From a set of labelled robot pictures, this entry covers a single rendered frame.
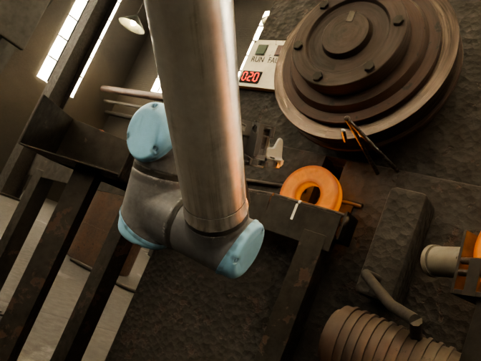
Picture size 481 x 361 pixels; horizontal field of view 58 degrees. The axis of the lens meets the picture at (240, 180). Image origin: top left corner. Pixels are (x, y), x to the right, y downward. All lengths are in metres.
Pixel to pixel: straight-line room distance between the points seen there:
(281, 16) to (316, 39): 0.47
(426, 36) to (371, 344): 0.69
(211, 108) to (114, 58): 12.36
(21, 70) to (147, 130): 10.95
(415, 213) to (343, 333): 0.31
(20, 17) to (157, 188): 2.88
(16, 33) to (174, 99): 3.02
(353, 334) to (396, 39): 0.64
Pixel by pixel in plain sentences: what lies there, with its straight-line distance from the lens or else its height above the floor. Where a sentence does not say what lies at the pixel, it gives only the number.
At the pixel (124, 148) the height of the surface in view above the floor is 0.70.
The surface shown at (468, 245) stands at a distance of 0.82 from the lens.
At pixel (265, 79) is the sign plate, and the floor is 1.09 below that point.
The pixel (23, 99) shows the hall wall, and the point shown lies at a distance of 11.62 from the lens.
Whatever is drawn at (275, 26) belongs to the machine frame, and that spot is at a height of 1.31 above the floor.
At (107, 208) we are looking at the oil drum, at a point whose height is 0.48.
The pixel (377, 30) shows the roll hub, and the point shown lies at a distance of 1.12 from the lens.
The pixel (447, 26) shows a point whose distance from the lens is 1.17.
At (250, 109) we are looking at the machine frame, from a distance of 1.46.
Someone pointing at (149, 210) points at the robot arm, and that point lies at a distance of 0.67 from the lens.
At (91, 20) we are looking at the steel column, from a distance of 8.31.
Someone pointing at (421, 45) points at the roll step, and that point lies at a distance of 1.11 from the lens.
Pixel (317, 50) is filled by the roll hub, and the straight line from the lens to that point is 1.15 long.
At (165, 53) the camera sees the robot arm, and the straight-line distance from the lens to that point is 0.44.
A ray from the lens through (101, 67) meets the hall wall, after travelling 12.59.
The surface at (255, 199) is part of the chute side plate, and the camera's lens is 1.11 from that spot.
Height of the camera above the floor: 0.54
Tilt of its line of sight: 9 degrees up
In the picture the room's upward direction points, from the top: 23 degrees clockwise
